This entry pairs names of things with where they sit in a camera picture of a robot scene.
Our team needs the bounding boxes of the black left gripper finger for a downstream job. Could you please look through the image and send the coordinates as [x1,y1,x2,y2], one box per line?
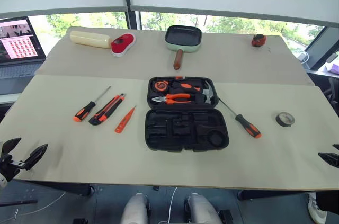
[1,137,22,154]
[24,143,49,171]

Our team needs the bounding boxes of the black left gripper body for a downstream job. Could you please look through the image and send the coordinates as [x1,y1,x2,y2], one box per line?
[0,154,27,183]

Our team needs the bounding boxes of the black electrical tape roll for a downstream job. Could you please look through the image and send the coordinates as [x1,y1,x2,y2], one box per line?
[275,111,296,128]

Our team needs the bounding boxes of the orange black handled screwdriver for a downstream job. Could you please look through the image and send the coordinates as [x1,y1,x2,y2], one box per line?
[217,97,262,139]
[73,86,112,123]

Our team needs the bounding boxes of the orange black utility knife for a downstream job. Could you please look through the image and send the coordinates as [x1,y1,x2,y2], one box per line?
[88,93,127,126]

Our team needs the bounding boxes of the orange voltage tester pen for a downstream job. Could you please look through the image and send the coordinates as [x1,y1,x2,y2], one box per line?
[114,105,137,134]

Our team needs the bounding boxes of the black tool case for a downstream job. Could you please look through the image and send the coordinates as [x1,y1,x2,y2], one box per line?
[145,75,230,153]

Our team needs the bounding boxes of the beige paper table cover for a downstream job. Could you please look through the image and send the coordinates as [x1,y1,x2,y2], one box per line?
[0,74,339,191]
[34,26,316,86]

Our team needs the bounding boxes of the black table leg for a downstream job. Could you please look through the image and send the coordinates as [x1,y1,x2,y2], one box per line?
[15,180,95,197]
[237,189,311,201]

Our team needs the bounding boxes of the black office chair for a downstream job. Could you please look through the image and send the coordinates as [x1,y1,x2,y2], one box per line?
[322,77,339,114]

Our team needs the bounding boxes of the white sneaker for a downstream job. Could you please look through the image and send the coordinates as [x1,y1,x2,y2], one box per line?
[308,192,328,224]

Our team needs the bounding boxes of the white charger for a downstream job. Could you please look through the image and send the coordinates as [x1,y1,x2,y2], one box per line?
[297,51,310,64]

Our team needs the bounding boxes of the grey laptop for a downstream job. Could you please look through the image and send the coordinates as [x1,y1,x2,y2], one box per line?
[0,16,47,80]

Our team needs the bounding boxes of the grey rounded cover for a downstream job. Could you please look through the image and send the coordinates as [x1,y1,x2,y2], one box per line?
[120,193,151,224]
[184,193,223,224]

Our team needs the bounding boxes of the cream plastic bottle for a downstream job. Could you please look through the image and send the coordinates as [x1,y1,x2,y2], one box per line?
[69,30,113,49]

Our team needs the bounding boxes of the small red black object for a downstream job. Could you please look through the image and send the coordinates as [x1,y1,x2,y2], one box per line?
[251,34,267,48]

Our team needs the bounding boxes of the red white oval device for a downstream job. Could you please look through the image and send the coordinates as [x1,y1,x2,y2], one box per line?
[110,33,136,58]

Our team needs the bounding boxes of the orange black tape measure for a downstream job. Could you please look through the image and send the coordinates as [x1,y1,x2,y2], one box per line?
[152,79,170,93]

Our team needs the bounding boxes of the dark window pillar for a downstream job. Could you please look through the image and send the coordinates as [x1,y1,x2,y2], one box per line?
[121,0,141,30]

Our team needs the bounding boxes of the green square frying pan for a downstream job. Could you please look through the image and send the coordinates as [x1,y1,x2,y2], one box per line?
[164,25,203,70]

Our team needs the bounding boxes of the claw hammer orange black handle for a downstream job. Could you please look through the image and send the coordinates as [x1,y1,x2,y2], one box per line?
[171,80,217,106]

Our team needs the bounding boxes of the white floor cable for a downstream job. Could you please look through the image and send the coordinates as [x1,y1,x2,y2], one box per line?
[167,186,179,224]

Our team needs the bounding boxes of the orange handled pliers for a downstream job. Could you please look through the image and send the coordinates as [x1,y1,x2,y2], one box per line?
[151,93,192,105]

